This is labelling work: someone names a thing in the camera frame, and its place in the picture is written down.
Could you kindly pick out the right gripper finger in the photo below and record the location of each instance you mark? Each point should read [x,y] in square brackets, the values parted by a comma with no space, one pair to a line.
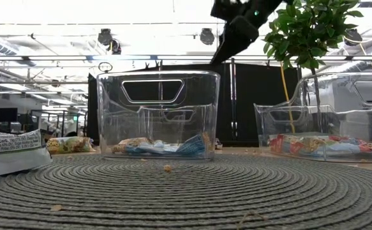
[240,35]

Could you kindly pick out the blue orange granola bar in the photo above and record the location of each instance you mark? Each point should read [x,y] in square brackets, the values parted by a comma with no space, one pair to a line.
[131,143]

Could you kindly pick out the white snack bag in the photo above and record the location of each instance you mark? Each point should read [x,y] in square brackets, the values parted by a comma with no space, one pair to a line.
[13,156]

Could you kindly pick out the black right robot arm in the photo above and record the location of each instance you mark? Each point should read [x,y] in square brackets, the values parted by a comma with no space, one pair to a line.
[262,8]

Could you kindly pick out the granola crumb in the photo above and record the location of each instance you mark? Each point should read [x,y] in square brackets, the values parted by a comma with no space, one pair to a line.
[143,160]
[56,208]
[167,168]

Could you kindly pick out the black ceiling fixture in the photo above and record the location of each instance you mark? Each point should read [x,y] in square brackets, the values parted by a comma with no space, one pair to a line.
[115,48]
[105,36]
[353,35]
[207,36]

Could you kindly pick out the green potted plant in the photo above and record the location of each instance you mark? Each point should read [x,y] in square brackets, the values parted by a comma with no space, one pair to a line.
[307,32]

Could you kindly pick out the black backdrop panel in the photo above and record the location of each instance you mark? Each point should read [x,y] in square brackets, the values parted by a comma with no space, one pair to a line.
[246,105]

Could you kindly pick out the clear plastic bin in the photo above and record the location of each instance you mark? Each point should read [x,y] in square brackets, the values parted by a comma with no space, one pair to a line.
[104,96]
[179,110]
[332,96]

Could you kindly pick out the round grey woven mat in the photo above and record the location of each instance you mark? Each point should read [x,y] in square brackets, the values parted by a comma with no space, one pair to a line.
[185,198]

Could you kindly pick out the thin brown twig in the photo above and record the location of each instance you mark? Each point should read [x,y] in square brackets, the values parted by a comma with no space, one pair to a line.
[251,213]

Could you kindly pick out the black computer monitor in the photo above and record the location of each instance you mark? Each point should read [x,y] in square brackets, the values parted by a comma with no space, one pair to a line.
[6,115]

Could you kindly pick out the silver air duct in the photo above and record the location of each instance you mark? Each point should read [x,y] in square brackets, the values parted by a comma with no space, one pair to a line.
[358,67]

